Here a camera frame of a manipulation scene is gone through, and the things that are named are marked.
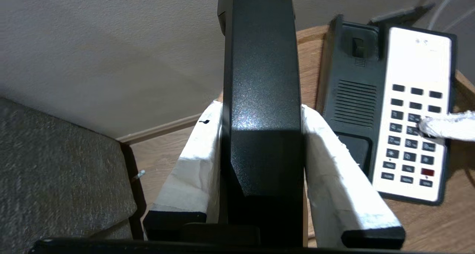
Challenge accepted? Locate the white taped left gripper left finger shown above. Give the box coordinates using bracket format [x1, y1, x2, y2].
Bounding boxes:
[143, 100, 223, 240]

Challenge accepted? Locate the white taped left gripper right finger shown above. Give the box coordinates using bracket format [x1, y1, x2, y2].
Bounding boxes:
[301, 105, 406, 249]

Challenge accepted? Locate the black telephone handset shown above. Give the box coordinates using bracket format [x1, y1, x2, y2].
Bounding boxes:
[217, 0, 307, 247]

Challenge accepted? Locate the grey upholstered headboard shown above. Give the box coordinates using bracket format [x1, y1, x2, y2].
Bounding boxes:
[0, 96, 138, 254]

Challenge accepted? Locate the round wooden side table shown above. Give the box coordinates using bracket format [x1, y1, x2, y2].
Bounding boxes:
[215, 24, 475, 254]

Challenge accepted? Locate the black and white desk telephone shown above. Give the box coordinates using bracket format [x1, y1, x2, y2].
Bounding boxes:
[315, 14, 458, 206]

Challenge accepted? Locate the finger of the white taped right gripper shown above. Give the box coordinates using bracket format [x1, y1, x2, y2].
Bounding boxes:
[419, 111, 475, 128]
[419, 126, 475, 142]

